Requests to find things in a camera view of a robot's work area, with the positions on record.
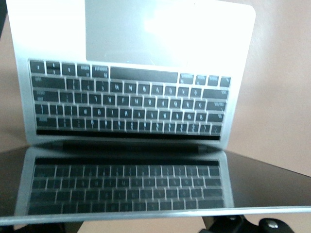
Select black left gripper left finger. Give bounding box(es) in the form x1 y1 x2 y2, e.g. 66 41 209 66
203 215 249 233

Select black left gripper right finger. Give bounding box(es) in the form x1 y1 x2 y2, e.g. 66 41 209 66
257 217 294 233

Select silver laptop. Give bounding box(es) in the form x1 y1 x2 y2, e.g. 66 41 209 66
0 0 311 233

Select black mouse pad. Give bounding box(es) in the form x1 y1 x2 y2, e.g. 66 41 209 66
0 0 8 38

